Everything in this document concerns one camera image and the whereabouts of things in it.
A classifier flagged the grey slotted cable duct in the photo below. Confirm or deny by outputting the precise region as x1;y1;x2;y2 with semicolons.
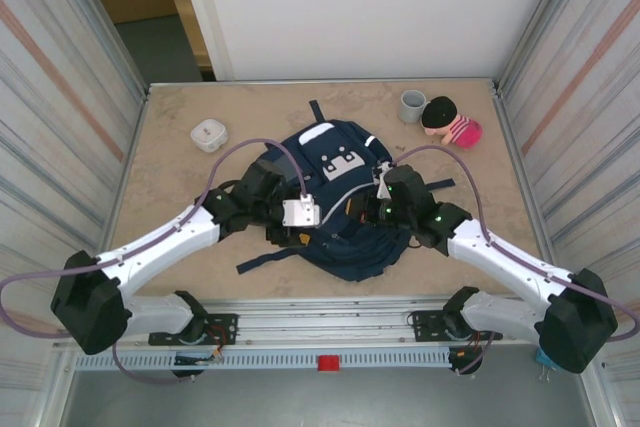
72;350;454;372

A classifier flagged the navy blue backpack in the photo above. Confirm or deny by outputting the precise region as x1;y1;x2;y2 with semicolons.
235;100;456;284

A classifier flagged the aluminium mounting rail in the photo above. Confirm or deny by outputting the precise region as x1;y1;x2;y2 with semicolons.
52;296;599;351

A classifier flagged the blue binder clip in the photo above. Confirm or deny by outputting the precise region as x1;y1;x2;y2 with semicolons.
535;346;557;384

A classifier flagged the white square lidded box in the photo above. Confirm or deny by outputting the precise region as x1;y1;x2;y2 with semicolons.
189;118;229;153

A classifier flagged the plush doll with pink shirt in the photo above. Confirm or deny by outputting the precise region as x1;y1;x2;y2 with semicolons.
420;95;485;150

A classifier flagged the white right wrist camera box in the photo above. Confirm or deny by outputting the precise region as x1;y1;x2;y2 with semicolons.
372;160;396;198

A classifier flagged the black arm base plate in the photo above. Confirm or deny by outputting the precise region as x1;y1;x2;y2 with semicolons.
412;307;503;343
148;313;240;347

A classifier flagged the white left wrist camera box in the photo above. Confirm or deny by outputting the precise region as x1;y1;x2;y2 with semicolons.
281;194;321;229

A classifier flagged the grey mug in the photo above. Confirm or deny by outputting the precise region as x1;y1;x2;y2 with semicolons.
398;90;429;124

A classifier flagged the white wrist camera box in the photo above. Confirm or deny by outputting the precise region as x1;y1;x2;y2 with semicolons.
372;160;396;198
281;194;321;229

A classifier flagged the black wired connector module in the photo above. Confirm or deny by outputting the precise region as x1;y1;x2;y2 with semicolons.
447;346;485;377
171;351;224;379

